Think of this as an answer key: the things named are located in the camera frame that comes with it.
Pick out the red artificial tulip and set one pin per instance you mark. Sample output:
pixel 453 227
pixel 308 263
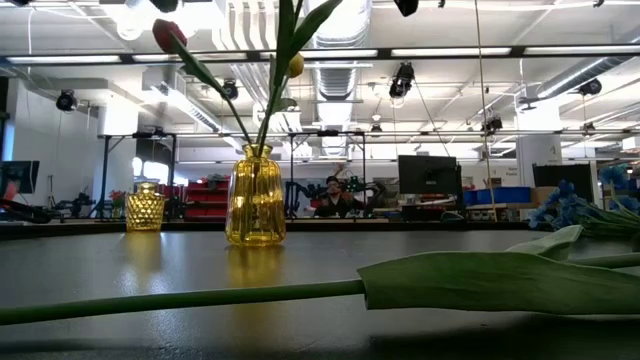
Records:
pixel 169 35

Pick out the yellow artificial tulip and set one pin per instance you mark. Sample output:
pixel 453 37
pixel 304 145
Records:
pixel 296 65

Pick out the tall amber glass vase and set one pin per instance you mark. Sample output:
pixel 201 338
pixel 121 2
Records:
pixel 255 205

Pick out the blue artificial flower bunch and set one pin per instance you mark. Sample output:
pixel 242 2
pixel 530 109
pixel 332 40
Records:
pixel 567 192

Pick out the red potted flowers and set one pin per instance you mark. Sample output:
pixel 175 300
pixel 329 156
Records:
pixel 118 197

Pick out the small amber glass vase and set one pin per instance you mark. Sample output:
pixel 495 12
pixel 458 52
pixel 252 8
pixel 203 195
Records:
pixel 145 212

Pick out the overhead light bar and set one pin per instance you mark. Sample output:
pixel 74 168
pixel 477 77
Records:
pixel 450 51

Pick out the black computer monitor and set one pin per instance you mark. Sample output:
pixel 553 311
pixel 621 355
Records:
pixel 427 175

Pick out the red tool cabinet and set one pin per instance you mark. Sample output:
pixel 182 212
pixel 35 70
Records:
pixel 207 200

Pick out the person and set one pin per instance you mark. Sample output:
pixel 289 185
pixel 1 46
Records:
pixel 336 202

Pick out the blue plastic bin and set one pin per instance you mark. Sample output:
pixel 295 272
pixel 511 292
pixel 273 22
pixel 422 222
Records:
pixel 505 194

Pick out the small dark monitor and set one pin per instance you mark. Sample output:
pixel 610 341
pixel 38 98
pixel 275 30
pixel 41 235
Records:
pixel 19 177

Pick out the cardboard box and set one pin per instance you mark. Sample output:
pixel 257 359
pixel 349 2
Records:
pixel 545 194

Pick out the wide dark screen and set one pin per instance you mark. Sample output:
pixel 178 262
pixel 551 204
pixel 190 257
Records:
pixel 562 181

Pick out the long green tulip stem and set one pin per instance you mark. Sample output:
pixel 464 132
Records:
pixel 475 282

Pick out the black ceiling camera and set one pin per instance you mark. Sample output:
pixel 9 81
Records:
pixel 402 80
pixel 492 124
pixel 66 100
pixel 230 89
pixel 590 86

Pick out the black metal frame stand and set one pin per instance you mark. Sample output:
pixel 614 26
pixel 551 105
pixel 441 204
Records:
pixel 327 133
pixel 140 135

